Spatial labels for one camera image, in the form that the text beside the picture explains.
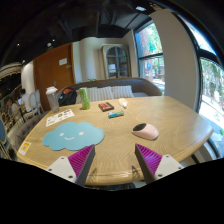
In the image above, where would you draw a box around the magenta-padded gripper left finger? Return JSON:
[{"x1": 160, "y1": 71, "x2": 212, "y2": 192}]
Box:
[{"x1": 45, "y1": 144, "x2": 97, "y2": 188}]

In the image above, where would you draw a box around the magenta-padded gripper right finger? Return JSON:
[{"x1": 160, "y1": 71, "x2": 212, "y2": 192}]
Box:
[{"x1": 134, "y1": 143, "x2": 185, "y2": 185}]

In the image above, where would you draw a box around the pink computer mouse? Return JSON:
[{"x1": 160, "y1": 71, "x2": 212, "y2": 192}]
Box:
[{"x1": 131, "y1": 122, "x2": 160, "y2": 141}]

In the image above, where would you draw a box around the blue cloud-shaped mouse pad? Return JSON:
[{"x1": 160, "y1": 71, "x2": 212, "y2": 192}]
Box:
[{"x1": 42, "y1": 121, "x2": 106, "y2": 152}]

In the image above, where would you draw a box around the white sticker sheet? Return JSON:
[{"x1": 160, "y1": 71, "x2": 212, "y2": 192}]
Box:
[{"x1": 45, "y1": 108, "x2": 76, "y2": 128}]

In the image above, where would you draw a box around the yellow square sticker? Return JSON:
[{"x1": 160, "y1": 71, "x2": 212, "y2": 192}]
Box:
[{"x1": 18, "y1": 141, "x2": 32, "y2": 156}]

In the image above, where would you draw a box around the teal and green small pack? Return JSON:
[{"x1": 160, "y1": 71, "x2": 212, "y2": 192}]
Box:
[{"x1": 107, "y1": 110, "x2": 125, "y2": 119}]

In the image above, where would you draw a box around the black and red small box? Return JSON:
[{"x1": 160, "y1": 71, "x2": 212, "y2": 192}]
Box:
[{"x1": 97, "y1": 101, "x2": 115, "y2": 112}]

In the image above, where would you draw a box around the grey tufted sofa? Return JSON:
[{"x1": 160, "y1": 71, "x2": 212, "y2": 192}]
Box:
[{"x1": 7, "y1": 111, "x2": 49, "y2": 154}]

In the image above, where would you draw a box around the green drink can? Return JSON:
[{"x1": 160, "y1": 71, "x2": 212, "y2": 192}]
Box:
[{"x1": 79, "y1": 87, "x2": 91, "y2": 111}]

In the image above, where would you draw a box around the black backpack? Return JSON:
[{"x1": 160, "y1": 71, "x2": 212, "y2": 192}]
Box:
[{"x1": 58, "y1": 87, "x2": 78, "y2": 108}]

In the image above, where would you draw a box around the clear shaker bottle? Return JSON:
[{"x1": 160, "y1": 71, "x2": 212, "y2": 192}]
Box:
[{"x1": 45, "y1": 86, "x2": 61, "y2": 114}]

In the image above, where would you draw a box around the wide striped cushion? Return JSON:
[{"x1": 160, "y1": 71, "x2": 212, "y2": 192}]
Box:
[{"x1": 75, "y1": 86, "x2": 115, "y2": 104}]

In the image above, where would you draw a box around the brown curved sofa bench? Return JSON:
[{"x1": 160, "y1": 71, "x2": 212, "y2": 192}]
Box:
[{"x1": 56, "y1": 77, "x2": 163, "y2": 104}]

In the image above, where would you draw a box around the small striped cushion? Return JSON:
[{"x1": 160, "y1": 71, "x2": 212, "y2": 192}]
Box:
[{"x1": 111, "y1": 85, "x2": 135, "y2": 99}]

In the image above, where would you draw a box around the group of white chairs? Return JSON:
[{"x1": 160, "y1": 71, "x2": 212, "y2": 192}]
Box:
[{"x1": 0, "y1": 89, "x2": 44, "y2": 161}]

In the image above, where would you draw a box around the brown wooden door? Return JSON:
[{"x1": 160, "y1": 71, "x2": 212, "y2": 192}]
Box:
[{"x1": 33, "y1": 42, "x2": 76, "y2": 113}]

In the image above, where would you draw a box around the large black-framed window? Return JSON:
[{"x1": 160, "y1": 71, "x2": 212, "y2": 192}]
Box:
[{"x1": 196, "y1": 16, "x2": 224, "y2": 158}]

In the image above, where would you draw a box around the narrow black-framed window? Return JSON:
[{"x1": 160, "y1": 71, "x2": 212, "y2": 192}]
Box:
[{"x1": 134, "y1": 21, "x2": 166, "y2": 96}]

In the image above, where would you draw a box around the arched glass-door cabinet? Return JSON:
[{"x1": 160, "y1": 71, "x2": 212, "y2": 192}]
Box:
[{"x1": 101, "y1": 43, "x2": 132, "y2": 80}]

